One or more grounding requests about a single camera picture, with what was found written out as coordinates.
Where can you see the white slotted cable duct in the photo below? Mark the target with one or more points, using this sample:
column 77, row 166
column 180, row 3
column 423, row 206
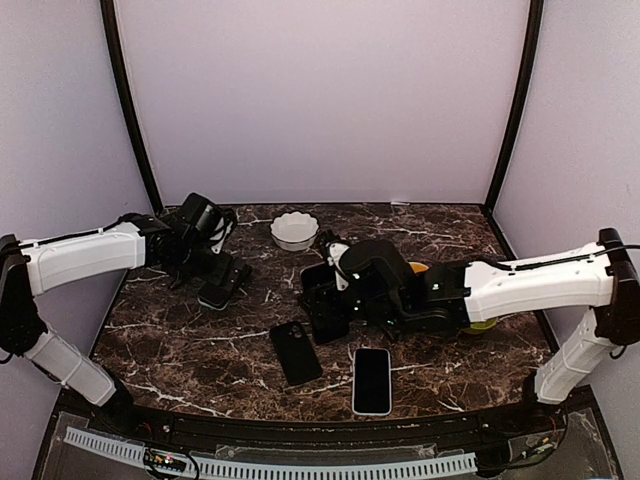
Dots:
column 246, row 463

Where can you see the left black frame post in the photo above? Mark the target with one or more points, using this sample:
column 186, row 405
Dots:
column 126, row 100

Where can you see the white patterned mug yellow inside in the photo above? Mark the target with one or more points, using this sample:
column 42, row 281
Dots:
column 418, row 267

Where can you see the black phone case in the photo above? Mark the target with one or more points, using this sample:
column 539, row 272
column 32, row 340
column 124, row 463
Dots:
column 295, row 353

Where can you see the stacked phone with teal edge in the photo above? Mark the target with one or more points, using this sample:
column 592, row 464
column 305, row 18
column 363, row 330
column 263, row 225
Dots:
column 214, row 296

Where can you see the purple smartphone dark screen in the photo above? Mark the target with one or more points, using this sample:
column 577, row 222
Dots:
column 317, row 275

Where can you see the black front rail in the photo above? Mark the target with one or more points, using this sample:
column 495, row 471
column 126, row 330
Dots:
column 206, row 432

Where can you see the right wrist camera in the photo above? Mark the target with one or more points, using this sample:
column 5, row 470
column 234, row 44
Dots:
column 332, row 247

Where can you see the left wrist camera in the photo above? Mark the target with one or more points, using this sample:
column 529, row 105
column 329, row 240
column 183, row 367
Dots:
column 223, row 230

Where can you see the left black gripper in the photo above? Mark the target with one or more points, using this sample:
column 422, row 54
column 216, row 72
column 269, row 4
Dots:
column 236, row 273

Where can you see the light blue smartphone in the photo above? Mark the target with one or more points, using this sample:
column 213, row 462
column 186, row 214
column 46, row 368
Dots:
column 372, row 386

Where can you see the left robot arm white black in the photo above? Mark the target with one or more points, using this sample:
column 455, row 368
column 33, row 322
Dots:
column 185, row 244

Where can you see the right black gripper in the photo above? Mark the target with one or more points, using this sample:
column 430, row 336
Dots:
column 323, row 303

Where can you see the lime green bowl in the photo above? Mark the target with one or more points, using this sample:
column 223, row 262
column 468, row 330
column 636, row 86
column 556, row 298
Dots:
column 478, row 328

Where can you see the white fluted ceramic bowl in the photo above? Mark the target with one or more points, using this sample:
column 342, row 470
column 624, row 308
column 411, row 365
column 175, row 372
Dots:
column 294, row 231

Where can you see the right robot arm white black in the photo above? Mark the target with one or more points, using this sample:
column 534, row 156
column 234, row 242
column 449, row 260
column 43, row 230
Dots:
column 370, row 280

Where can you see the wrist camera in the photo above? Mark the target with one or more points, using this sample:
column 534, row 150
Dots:
column 223, row 230
column 332, row 247

